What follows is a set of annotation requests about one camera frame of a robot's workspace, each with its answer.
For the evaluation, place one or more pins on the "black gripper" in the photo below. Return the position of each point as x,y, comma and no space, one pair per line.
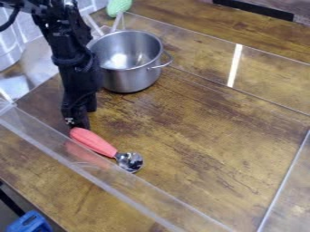
82,81

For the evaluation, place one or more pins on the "pink handled metal spoon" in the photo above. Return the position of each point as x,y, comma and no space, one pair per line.
129,160

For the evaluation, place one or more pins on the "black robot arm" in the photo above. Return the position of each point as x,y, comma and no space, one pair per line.
68,35

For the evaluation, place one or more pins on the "stainless steel pot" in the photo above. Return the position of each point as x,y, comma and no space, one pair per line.
132,58

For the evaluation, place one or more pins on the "white patterned curtain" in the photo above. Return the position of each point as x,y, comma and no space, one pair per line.
24,31

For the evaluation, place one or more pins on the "clear acrylic barrier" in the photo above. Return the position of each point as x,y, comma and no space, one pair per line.
153,202

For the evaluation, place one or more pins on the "green textured object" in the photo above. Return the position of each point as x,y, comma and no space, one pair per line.
118,6

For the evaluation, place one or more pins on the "blue plastic crate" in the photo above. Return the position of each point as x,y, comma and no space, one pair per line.
32,222

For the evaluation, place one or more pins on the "black bar on table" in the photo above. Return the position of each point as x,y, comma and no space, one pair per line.
257,9

